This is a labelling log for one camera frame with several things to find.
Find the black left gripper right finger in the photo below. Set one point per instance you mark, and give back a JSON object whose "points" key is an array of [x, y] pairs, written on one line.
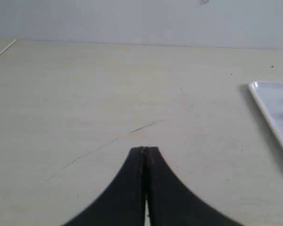
{"points": [[171, 203]]}

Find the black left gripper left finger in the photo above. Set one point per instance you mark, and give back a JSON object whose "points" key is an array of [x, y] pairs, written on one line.
{"points": [[122, 203]]}

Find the white rectangular plastic tray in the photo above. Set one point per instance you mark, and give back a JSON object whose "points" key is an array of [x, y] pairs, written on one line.
{"points": [[269, 98]]}

